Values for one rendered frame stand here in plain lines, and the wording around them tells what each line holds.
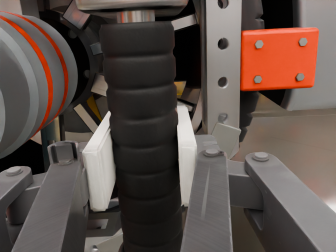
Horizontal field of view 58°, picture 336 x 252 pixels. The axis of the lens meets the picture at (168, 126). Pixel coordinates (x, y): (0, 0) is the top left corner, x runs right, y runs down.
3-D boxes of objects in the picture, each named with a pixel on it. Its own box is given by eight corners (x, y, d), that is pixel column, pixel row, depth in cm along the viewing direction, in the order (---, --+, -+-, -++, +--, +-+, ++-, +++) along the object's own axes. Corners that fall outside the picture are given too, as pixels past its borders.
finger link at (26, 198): (79, 221, 12) (2, 226, 12) (103, 165, 17) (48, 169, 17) (73, 187, 11) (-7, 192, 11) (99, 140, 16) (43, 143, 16)
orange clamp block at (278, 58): (227, 82, 44) (290, 78, 44) (240, 92, 36) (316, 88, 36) (228, 31, 41) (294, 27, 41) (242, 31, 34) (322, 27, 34)
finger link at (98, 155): (107, 212, 14) (90, 213, 14) (124, 152, 20) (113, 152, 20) (98, 149, 13) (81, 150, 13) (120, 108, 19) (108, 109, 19)
